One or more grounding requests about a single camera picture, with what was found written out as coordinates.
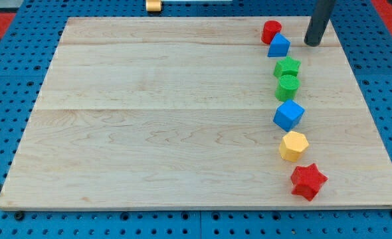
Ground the blue triangle block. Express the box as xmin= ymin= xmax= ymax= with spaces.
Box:
xmin=267 ymin=33 xmax=290 ymax=57

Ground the light wooden board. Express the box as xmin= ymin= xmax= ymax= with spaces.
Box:
xmin=0 ymin=17 xmax=392 ymax=211

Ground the red cylinder block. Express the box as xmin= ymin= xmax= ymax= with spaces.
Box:
xmin=261 ymin=20 xmax=282 ymax=44

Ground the green cylinder block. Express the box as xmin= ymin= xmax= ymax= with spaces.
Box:
xmin=275 ymin=74 xmax=300 ymax=102

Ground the red star block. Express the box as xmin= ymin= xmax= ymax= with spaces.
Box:
xmin=290 ymin=163 xmax=328 ymax=201

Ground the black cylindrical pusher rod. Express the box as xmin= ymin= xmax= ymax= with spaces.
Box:
xmin=304 ymin=0 xmax=336 ymax=46

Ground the blue cube block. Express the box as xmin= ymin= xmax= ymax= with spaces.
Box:
xmin=273 ymin=100 xmax=305 ymax=131

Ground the green star block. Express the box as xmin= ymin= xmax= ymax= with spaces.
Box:
xmin=273 ymin=56 xmax=301 ymax=78

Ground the yellow hexagon block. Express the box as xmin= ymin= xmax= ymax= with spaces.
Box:
xmin=279 ymin=131 xmax=310 ymax=162

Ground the yellow block at top edge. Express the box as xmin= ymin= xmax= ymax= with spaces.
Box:
xmin=146 ymin=0 xmax=162 ymax=12

